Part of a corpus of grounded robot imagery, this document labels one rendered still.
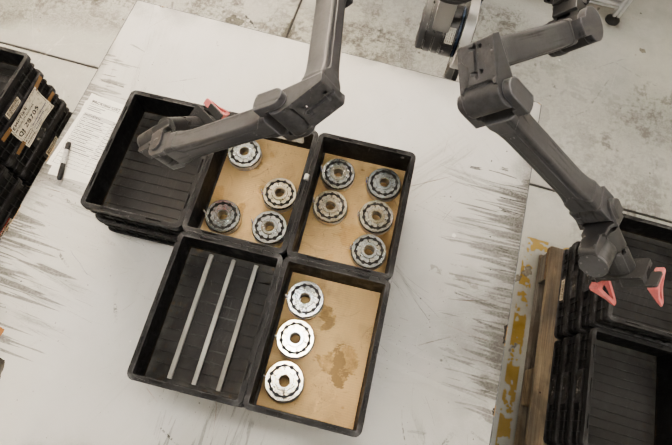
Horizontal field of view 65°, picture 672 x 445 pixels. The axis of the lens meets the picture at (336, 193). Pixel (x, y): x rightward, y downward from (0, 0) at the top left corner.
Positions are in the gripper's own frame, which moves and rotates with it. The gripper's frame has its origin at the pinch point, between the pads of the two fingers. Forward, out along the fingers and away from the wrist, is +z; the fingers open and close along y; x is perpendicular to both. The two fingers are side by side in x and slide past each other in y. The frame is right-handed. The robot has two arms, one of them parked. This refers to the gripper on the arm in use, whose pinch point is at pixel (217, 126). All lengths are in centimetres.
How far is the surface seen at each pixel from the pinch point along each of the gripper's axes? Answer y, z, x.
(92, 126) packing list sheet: -44, 15, 48
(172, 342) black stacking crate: -49, -13, -32
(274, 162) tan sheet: -7.8, 25.1, -9.8
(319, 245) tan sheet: -12.9, 18.3, -39.4
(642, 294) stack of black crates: 27, 93, -126
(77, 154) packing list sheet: -51, 8, 42
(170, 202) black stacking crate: -32.2, 4.4, 1.4
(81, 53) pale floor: -75, 87, 138
